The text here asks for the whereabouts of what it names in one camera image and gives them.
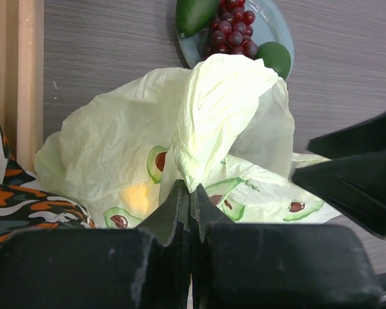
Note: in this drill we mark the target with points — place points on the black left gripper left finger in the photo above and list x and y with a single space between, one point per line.
144 267

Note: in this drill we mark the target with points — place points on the dark green avocado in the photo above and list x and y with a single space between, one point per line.
193 15

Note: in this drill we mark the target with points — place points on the light blue plate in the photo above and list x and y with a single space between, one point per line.
269 26

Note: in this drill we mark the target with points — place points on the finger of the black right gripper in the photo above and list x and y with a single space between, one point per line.
354 185
365 137

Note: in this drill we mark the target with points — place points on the green lime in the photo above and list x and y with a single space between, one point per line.
275 56

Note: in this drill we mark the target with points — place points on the red grape bunch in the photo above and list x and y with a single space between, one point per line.
230 31

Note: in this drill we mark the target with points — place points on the orange camouflage cloth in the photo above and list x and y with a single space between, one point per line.
23 207

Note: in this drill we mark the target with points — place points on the light green plastic bag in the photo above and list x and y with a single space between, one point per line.
224 125

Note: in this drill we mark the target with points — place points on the wooden clothes rack frame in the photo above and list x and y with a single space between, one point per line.
22 77

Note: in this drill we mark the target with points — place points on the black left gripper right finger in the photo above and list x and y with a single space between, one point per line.
244 265

